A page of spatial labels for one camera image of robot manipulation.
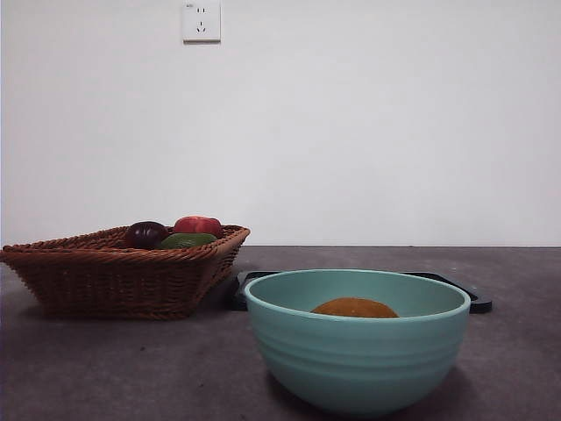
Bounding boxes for green avocado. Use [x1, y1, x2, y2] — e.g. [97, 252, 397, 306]
[157, 232, 219, 251]

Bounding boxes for orange-brown kiwi fruit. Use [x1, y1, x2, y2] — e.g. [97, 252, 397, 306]
[309, 296, 400, 319]

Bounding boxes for white wall power socket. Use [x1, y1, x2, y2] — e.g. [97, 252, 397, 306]
[182, 3, 222, 44]

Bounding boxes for black rectangular tray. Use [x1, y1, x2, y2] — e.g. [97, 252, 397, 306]
[227, 270, 493, 313]

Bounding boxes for brown wicker basket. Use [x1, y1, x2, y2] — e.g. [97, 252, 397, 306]
[0, 224, 251, 320]

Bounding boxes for red apple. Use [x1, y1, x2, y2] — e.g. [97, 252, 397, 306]
[173, 215, 223, 240]

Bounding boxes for teal ribbed bowl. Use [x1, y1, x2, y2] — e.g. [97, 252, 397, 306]
[243, 268, 472, 416]

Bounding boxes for dark purple round fruit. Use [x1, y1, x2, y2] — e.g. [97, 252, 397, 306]
[124, 220, 170, 250]

